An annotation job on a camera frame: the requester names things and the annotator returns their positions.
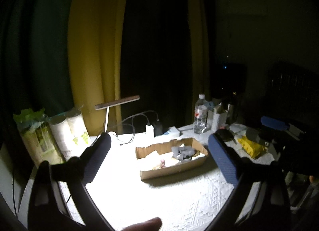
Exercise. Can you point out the white knitted cloth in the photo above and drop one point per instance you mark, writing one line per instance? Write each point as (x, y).
(183, 154)

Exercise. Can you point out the pink plush toy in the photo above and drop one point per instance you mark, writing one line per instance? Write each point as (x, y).
(162, 164)

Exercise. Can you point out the green tissue package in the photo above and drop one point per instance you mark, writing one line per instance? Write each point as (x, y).
(37, 137)

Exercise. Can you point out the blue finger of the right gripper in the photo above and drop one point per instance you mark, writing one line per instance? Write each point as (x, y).
(274, 124)

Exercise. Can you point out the yellow curtain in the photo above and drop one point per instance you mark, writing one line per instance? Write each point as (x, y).
(94, 56)

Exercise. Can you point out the black round case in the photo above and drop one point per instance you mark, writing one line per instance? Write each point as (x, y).
(223, 136)

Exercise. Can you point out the white charger adapter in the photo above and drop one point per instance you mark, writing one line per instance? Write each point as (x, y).
(150, 131)

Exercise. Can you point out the open cardboard box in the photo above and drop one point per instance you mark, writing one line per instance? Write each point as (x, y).
(149, 158)

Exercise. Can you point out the person's hand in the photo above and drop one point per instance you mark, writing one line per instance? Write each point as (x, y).
(150, 225)

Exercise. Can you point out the grey charger adapter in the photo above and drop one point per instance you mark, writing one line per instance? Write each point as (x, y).
(158, 128)

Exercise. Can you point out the white textured tablecloth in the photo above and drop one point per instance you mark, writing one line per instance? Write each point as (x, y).
(188, 200)

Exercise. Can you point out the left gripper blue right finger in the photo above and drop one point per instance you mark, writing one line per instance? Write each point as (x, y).
(238, 171)

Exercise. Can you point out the yellow packet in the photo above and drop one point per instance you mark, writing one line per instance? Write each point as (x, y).
(253, 149)

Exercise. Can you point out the clear plastic water bottle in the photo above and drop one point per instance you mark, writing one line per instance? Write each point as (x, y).
(200, 114)

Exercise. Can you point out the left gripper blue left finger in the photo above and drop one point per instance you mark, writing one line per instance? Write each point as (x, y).
(77, 172)

